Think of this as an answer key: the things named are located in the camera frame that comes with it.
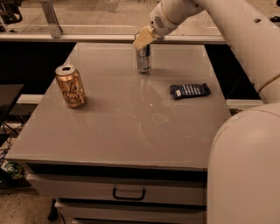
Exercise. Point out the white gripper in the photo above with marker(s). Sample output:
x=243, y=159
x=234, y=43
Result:
x=158, y=21

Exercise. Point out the silver blue redbull can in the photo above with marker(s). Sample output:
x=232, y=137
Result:
x=143, y=57

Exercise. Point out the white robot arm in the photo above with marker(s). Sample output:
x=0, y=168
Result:
x=243, y=175

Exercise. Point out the dark blue rxbar wrapper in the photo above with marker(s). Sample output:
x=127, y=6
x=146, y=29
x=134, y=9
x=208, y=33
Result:
x=189, y=91

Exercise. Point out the gold lacroix can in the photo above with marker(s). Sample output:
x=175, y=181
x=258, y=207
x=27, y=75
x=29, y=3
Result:
x=70, y=84

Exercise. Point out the upper grey drawer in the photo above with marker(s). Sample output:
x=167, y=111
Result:
x=93, y=188

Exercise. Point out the grey drawer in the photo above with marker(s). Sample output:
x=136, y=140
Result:
x=147, y=214
x=93, y=188

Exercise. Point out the lower grey drawer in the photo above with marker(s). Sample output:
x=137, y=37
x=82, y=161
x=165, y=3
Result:
x=147, y=214

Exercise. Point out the green snack bag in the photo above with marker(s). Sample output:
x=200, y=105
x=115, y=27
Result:
x=15, y=170

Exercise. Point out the left metal railing bracket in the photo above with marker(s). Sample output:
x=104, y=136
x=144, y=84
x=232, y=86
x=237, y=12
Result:
x=51, y=19

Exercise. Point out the black drawer handle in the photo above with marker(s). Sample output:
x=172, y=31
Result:
x=128, y=194

